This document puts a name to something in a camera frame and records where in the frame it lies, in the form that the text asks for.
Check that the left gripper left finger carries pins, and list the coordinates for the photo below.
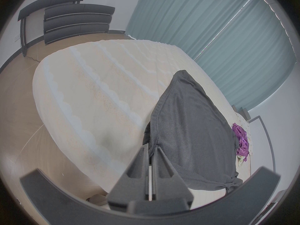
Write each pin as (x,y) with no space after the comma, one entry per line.
(136,179)

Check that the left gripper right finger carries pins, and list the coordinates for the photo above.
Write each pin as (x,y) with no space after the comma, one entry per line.
(164,179)

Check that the black T-shirt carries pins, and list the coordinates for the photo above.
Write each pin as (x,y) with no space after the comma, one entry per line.
(192,130)

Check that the white printed garment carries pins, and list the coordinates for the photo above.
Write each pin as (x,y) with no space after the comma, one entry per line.
(241,161)

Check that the purple satin garment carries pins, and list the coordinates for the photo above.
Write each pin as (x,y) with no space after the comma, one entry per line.
(241,139)

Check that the white printed pillow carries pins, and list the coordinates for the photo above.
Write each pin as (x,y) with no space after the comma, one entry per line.
(250,137)

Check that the bed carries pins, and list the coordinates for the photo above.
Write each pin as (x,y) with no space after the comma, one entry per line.
(93,90)

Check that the grey bedside table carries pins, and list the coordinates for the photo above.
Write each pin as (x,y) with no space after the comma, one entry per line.
(241,111)

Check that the black chest of drawers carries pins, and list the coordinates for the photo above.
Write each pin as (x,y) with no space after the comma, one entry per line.
(77,22)

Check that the black dressing table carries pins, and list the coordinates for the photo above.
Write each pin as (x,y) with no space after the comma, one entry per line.
(46,3)

